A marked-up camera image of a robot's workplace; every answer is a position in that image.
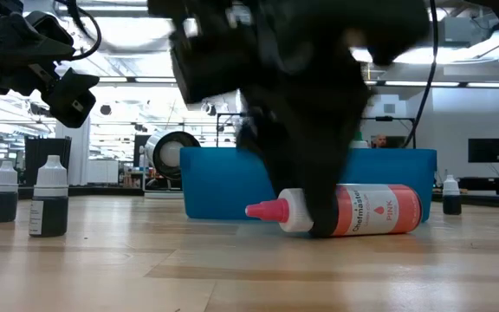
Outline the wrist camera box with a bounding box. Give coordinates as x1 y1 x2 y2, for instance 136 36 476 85
169 23 253 106
23 10 77 62

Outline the white cylindrical lamp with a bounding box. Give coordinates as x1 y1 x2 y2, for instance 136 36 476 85
144 130 202 182

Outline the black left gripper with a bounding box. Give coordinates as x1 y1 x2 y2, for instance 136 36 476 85
0 25 101 129

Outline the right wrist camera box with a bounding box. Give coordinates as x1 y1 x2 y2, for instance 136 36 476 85
169 23 253 106

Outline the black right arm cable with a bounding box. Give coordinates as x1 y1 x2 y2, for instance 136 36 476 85
402 0 439 149

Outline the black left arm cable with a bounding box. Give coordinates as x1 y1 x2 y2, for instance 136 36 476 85
54 0 102 62

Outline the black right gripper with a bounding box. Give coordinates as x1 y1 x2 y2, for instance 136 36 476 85
147 0 431 239

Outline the black cabinet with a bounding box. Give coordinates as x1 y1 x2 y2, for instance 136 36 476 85
23 136 73 187

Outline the black monitor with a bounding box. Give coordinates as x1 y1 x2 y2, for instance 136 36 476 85
468 138 499 165

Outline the white pillar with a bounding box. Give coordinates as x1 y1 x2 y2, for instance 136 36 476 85
55 120 91 187

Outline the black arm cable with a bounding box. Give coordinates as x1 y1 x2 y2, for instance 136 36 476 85
402 0 439 149
54 0 102 62

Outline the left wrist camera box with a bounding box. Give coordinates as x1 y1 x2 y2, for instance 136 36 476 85
23 10 77 62

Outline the small dark bottle white cap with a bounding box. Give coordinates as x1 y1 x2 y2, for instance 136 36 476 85
0 160 19 224
28 155 69 238
442 174 463 217

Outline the pink food coloring bottle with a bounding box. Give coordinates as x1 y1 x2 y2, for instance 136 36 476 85
244 183 424 239

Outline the black aluminium table frame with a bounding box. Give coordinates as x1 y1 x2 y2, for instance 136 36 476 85
0 185 499 212

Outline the blue plastic bin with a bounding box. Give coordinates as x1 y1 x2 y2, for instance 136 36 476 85
179 146 437 224

